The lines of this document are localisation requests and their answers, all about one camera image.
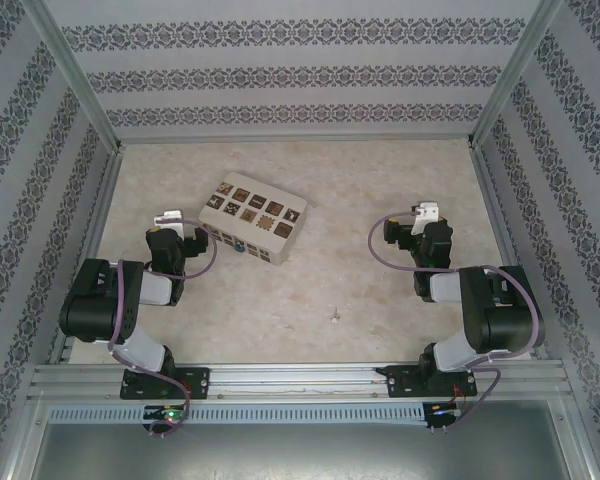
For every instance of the wooden box with picture tiles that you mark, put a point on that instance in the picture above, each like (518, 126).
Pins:
(260, 212)

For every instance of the right connector board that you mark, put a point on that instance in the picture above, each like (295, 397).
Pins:
(442, 412)

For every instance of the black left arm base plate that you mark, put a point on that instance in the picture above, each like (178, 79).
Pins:
(200, 382)

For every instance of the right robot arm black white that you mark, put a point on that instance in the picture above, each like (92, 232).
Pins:
(500, 310)

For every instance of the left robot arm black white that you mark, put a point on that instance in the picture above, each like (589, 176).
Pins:
(100, 300)

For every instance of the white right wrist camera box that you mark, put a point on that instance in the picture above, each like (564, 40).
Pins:
(426, 214)

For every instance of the aluminium mounting rail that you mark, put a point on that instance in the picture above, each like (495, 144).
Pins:
(300, 380)

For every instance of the aluminium frame post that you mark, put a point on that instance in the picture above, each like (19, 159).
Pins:
(75, 75)
(515, 70)

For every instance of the aluminium side rail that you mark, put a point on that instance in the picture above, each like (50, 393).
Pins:
(87, 250)
(510, 240)

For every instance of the left connector board green light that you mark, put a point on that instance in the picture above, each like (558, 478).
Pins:
(167, 414)

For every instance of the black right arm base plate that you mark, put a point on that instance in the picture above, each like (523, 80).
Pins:
(400, 382)

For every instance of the grey metal sheet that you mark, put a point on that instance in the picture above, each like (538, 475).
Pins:
(300, 452)

